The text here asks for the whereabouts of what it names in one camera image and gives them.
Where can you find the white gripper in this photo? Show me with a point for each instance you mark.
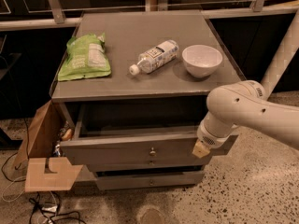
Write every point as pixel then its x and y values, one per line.
pixel 207 138

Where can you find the grey top drawer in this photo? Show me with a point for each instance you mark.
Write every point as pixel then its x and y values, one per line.
pixel 136 145

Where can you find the grey drawer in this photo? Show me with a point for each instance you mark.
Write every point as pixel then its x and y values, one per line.
pixel 149 180
pixel 136 145
pixel 150 163

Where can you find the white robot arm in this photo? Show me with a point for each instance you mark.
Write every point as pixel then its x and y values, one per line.
pixel 246 104

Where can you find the grey bottom drawer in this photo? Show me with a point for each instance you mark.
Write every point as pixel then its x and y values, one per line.
pixel 149 180

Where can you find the grey drawer cabinet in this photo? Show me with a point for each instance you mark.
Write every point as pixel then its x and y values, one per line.
pixel 168 97

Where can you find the grey middle drawer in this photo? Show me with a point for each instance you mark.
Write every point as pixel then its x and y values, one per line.
pixel 150 163

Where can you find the white bowl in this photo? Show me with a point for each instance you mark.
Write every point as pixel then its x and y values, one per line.
pixel 201 60

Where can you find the clear plastic water bottle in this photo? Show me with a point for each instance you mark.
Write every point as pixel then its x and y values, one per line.
pixel 154 58

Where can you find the snack packets in box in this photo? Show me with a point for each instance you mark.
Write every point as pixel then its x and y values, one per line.
pixel 65 134

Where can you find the green snack bag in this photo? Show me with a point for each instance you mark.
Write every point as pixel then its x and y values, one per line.
pixel 86 58

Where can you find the brown cardboard box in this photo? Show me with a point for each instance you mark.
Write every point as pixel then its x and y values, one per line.
pixel 45 172

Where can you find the white power adapter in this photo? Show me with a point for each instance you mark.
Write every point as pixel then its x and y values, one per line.
pixel 50 208

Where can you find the metal railing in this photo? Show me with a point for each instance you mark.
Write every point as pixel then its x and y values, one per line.
pixel 38 14

